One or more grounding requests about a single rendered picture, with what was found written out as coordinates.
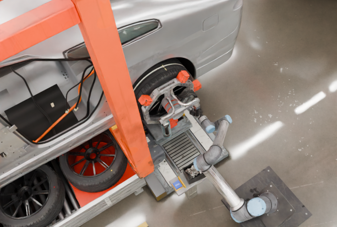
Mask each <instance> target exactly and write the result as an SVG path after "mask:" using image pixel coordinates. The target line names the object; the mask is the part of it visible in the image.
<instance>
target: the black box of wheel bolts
mask: <svg viewBox="0 0 337 227"><path fill-rule="evenodd" d="M182 169H183V174H184V176H185V178H186V180H187V182H188V184H189V185H190V184H192V183H194V182H196V181H199V180H201V179H203V178H205V177H206V176H205V175H204V173H203V172H202V171H198V170H196V168H195V167H194V164H193V163H192V164H190V165H188V166H186V167H183V168H182Z"/></svg>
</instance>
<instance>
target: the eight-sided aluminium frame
mask: <svg viewBox="0 0 337 227"><path fill-rule="evenodd" d="M167 86H168V87H167ZM176 86H187V88H189V89H191V90H194V84H193V83H192V82H191V81H190V80H187V81H186V83H181V82H180V81H179V80H178V78H174V79H172V80H171V81H169V82H167V83H165V84H164V85H162V86H160V87H158V88H156V89H155V90H154V91H153V92H152V94H151V95H150V98H151V99H152V102H151V104H150V105H149V106H142V107H141V109H142V113H143V117H144V120H145V121H146V123H147V124H160V123H159V119H160V118H162V117H164V116H166V115H168V113H166V114H164V115H163V116H161V117H150V116H149V112H148V111H149V109H150V108H151V107H152V105H153V104H154V103H155V101H156V100H157V99H158V97H159V96H160V95H162V94H164V93H165V92H167V91H169V90H170V89H172V88H174V87H176ZM165 87H166V88H165ZM164 88H165V89H164ZM192 99H193V96H192V95H191V96H189V97H186V98H184V99H183V100H182V101H181V102H182V103H188V102H190V101H191V100H192Z"/></svg>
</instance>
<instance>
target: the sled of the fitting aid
mask: <svg viewBox="0 0 337 227"><path fill-rule="evenodd" d="M183 116H184V119H185V120H186V121H187V124H185V125H184V126H182V127H180V128H179V129H177V130H175V131H174V132H172V136H171V137H170V138H168V139H166V138H162V139H160V140H159V141H157V142H156V140H155V139H154V137H153V136H152V135H151V133H150V132H149V130H148V129H147V127H146V126H145V124H144V123H143V121H142V125H143V129H144V132H148V133H149V134H150V135H151V137H152V138H153V139H154V141H155V142H156V144H160V145H161V146H162V145H163V144H165V143H167V142H168V141H170V140H172V139H173V138H175V137H177V136H178V135H180V134H182V133H183V132H185V131H187V130H188V129H190V128H192V127H193V126H192V123H191V122H190V120H189V119H188V118H187V116H186V115H185V113H184V115H183Z"/></svg>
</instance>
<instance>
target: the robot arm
mask: <svg viewBox="0 0 337 227"><path fill-rule="evenodd" d="M200 109H201V108H199V114H200V117H199V118H198V122H199V123H200V124H201V125H202V127H203V128H204V129H205V130H206V132H207V133H212V132H213V131H215V132H217V133H216V136H215V139H214V142H213V144H212V145H211V146H210V148H209V150H208V151H207V152H205V153H203V154H201V155H199V156H197V157H196V158H195V159H194V167H195V168H196V170H198V171H202V172H203V173H204V175H205V176H206V177H207V178H208V179H209V181H210V182H211V183H212V184H213V186H214V187H215V188H216V189H217V190H218V192H219V193H220V194H221V195H222V196H223V198H224V199H225V200H226V201H227V203H228V204H229V205H230V213H231V217H232V218H233V220H235V221H236V222H244V221H246V220H249V219H252V218H254V217H257V216H260V215H262V214H265V213H267V214H270V213H274V212H275V211H276V210H277V208H278V201H277V199H276V197H275V196H274V195H273V194H272V193H270V192H264V193H262V194H261V195H260V196H259V197H256V198H252V199H251V200H249V201H247V202H245V200H244V199H242V198H239V197H238V195H237V194H236V193H235V192H234V190H233V189H232V188H231V187H230V185H229V184H228V183H227V182H226V181H225V179H224V178H223V177H222V176H221V174H220V173H219V172H218V171H217V169H216V168H215V167H214V166H213V163H215V162H216V161H217V160H218V159H219V157H220V156H221V154H222V145H223V142H224V138H225V135H226V132H227V129H228V126H229V124H230V123H231V122H232V119H231V117H230V116H229V115H226V116H224V117H222V118H220V119H218V120H217V121H215V122H210V121H209V119H208V118H207V117H206V116H205V115H203V114H202V112H203V111H202V109H201V110H200ZM189 110H190V115H193V116H195V114H196V110H195V108H194V107H193V106H192V107H190V108H189Z"/></svg>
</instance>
